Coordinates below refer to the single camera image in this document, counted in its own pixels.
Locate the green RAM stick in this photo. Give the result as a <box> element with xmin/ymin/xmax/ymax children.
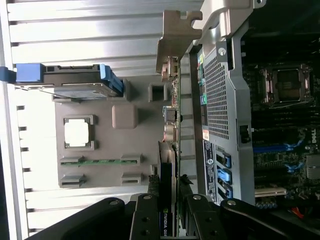
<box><xmin>61</xmin><ymin>158</ymin><xmax>140</xmax><ymax>168</ymax></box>

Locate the grey parts rack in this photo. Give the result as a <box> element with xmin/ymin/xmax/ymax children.
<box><xmin>51</xmin><ymin>78</ymin><xmax>171</xmax><ymax>188</ymax></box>

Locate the green motherboard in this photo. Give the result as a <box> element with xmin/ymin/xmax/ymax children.
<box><xmin>243</xmin><ymin>37</ymin><xmax>320</xmax><ymax>210</ymax></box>

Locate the blue expansion slot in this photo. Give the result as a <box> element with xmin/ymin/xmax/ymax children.
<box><xmin>252</xmin><ymin>139</ymin><xmax>305</xmax><ymax>154</ymax></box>

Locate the silver CPU chip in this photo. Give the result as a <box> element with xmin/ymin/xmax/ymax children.
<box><xmin>63</xmin><ymin>118</ymin><xmax>91</xmax><ymax>148</ymax></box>

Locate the open black PC case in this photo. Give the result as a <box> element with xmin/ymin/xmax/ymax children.
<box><xmin>188</xmin><ymin>0</ymin><xmax>320</xmax><ymax>240</ymax></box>

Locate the CPU socket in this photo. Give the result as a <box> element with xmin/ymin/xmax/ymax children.
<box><xmin>258</xmin><ymin>62</ymin><xmax>313</xmax><ymax>108</ymax></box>

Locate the hard disk in blue carrier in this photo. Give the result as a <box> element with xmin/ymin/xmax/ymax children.
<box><xmin>0</xmin><ymin>63</ymin><xmax>125</xmax><ymax>101</ymax></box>

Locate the light grey card retainer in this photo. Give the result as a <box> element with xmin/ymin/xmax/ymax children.
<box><xmin>191</xmin><ymin>0</ymin><xmax>266</xmax><ymax>46</ymax></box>

